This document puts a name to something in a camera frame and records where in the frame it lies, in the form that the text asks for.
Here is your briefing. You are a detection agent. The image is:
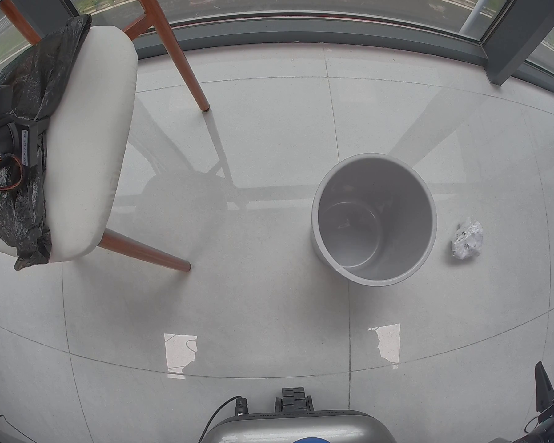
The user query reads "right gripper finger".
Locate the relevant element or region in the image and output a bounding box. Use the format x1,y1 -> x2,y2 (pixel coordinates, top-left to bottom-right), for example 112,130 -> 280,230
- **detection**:
534,361 -> 554,415

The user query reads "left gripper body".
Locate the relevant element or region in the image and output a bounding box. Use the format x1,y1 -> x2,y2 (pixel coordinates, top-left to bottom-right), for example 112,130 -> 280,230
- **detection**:
8,119 -> 48,170

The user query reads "black plastic bag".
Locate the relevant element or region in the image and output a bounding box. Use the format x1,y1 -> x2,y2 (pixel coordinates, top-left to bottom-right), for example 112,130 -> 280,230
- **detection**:
0,14 -> 93,271

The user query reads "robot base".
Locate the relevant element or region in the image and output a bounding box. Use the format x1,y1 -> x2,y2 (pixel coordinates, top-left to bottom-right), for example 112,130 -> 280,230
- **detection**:
203,388 -> 394,443

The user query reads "white trash bin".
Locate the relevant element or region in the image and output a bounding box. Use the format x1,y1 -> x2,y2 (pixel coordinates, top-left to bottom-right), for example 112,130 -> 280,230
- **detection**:
310,153 -> 439,288

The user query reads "white cushioned wooden chair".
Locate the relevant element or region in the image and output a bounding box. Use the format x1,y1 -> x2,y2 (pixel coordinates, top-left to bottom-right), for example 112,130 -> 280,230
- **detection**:
0,0 -> 211,274

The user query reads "crumpled white paper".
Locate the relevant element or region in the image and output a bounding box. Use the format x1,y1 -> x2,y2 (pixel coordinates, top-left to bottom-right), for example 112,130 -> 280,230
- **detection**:
451,218 -> 484,261

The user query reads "window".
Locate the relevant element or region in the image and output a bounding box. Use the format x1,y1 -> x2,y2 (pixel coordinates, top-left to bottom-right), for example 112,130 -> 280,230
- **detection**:
0,0 -> 554,102

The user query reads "black cable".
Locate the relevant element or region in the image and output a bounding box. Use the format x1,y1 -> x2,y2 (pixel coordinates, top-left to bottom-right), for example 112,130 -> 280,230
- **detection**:
197,395 -> 250,443
0,413 -> 21,443

